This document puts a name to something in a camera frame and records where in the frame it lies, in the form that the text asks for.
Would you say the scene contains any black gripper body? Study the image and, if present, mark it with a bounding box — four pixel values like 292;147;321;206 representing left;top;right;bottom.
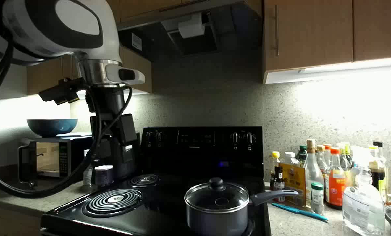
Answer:
85;86;139;149

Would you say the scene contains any glass pot lid black knob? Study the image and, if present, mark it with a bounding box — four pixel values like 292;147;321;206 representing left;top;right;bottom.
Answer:
183;176;250;216

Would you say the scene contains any small jar green lid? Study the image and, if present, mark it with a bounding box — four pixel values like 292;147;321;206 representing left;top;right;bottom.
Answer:
309;181;325;216

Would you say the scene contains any small clear slim bottle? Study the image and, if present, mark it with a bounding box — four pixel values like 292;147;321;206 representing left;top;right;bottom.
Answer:
81;149;93;188

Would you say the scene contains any small coil stove burner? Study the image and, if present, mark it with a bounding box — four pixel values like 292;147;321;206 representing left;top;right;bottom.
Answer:
128;172;162;191

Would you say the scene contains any black microwave oven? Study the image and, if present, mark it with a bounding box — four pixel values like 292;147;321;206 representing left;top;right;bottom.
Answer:
15;134;94;185

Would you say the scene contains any large coil stove burner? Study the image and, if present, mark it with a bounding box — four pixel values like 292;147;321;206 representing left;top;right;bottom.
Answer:
81;188;143;218

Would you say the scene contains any blue bowl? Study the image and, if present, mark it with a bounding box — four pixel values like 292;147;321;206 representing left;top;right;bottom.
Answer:
26;117;78;140

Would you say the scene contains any black electric stove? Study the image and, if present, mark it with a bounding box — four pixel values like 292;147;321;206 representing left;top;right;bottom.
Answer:
39;125;271;236

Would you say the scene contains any range hood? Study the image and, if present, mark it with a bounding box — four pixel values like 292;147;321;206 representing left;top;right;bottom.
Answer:
115;0;263;58

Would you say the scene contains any small white box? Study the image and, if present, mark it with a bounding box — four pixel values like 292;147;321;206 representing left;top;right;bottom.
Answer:
177;12;205;40

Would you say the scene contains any yellow cap dark bottle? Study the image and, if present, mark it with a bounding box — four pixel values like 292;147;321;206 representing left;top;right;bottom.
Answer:
270;150;286;192

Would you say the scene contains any white cap bottle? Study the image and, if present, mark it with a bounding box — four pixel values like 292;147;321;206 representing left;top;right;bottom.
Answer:
283;151;297;167

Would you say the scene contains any green cap bottle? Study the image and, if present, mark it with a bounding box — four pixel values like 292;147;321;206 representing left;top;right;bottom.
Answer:
296;145;308;166

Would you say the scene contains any teal utensil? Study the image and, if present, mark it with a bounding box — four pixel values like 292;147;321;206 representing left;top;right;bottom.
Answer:
271;201;330;223

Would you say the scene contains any clear glass bottle cork stopper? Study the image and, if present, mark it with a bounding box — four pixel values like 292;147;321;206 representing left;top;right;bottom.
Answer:
303;138;325;212

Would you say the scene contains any tan cap bottle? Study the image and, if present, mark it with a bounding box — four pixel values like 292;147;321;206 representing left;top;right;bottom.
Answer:
314;145;329;176

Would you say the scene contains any orange label sauce bottle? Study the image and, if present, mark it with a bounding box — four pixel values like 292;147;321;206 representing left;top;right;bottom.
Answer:
325;147;347;210

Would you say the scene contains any yellow green bottle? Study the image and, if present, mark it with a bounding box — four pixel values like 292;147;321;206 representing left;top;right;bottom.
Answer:
338;142;354;174

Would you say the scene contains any large clear plastic bottle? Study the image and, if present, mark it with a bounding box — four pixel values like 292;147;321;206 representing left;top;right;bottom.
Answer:
341;168;387;236

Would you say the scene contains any dark sauce bottle black cap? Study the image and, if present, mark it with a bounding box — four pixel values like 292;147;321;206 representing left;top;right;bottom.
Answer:
367;141;388;204

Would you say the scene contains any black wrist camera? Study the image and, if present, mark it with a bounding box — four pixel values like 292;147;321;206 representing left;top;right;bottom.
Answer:
38;78;86;105

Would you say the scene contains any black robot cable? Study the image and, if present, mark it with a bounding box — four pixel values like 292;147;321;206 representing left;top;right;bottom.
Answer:
0;0;135;200

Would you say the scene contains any dark pot with long handle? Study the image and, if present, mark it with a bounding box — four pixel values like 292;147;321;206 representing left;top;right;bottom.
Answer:
183;183;300;236

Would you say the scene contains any wide wooden wall cabinet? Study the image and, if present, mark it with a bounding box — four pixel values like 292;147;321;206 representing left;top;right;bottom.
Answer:
261;0;391;84

